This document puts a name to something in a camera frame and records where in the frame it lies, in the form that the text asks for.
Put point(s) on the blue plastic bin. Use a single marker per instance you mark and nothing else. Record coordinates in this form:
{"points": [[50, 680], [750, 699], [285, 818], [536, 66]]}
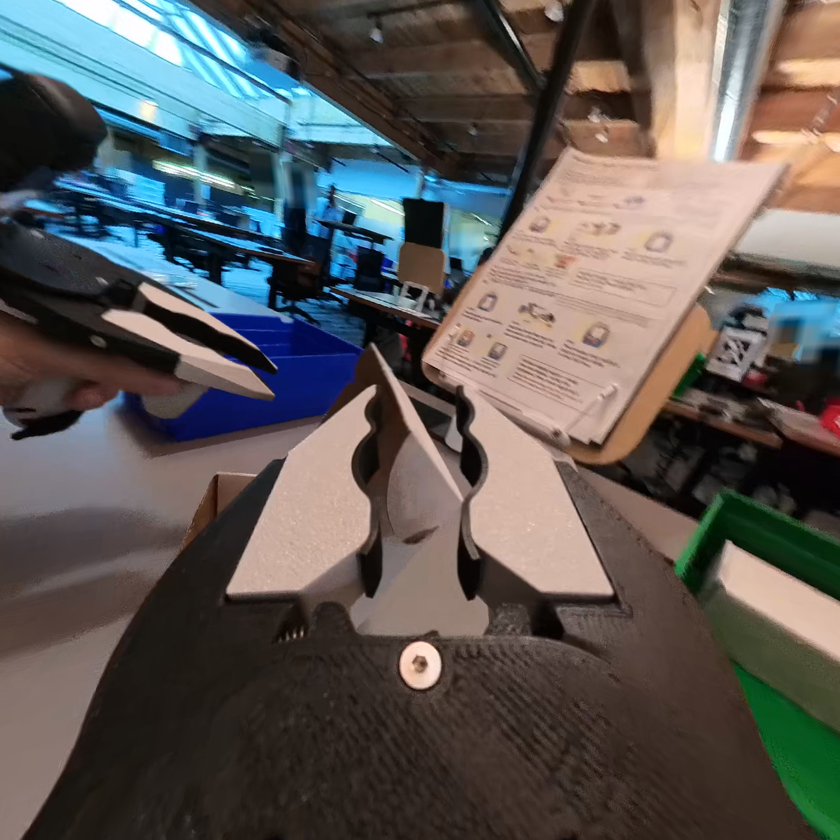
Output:
{"points": [[295, 367]]}

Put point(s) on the background document stand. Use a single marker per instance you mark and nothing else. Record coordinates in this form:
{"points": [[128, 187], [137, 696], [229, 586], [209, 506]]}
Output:
{"points": [[421, 266]]}

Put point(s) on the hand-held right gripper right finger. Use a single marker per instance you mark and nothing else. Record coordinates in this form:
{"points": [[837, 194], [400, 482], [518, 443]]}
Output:
{"points": [[531, 525]]}

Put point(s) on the background wooden table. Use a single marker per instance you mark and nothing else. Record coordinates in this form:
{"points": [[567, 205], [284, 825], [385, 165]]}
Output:
{"points": [[197, 229], [387, 305]]}

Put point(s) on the green plastic bin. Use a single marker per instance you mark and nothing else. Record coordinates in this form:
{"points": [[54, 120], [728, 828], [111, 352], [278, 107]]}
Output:
{"points": [[787, 754]]}

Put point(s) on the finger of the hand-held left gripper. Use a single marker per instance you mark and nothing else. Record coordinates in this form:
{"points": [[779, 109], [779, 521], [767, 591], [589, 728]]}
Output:
{"points": [[210, 374], [197, 318]]}

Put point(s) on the black support pole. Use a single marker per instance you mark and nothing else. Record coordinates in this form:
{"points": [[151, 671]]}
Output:
{"points": [[561, 79]]}

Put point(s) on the printed instruction sheet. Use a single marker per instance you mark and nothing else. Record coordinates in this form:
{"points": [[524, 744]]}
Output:
{"points": [[590, 282]]}

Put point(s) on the person's left hand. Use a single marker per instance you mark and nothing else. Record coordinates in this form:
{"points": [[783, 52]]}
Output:
{"points": [[52, 358]]}

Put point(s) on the silver ventilation duct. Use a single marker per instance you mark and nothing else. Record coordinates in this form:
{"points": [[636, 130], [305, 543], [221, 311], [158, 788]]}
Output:
{"points": [[741, 79]]}

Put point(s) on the cluttered background workbench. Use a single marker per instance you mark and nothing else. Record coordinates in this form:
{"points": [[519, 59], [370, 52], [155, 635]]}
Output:
{"points": [[754, 394]]}

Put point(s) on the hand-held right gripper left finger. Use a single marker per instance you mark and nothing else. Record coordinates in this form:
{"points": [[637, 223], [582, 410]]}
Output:
{"points": [[308, 518]]}

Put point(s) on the black monitor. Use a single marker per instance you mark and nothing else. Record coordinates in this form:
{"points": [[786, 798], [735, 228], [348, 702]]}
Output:
{"points": [[423, 223]]}

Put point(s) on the wooden document stand board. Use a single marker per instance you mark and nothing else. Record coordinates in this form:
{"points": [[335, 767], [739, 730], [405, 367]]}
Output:
{"points": [[663, 394]]}

